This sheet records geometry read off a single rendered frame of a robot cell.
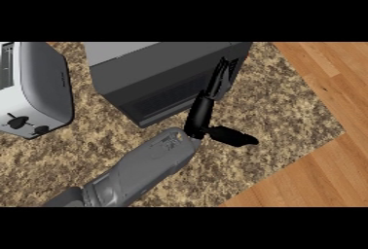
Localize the silver toaster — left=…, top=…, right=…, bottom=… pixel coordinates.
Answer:
left=0, top=42, right=77, bottom=140

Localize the dark grey microwave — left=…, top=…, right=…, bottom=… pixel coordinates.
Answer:
left=82, top=42, right=255, bottom=129

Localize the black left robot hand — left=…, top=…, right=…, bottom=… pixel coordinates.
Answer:
left=184, top=56, right=261, bottom=147

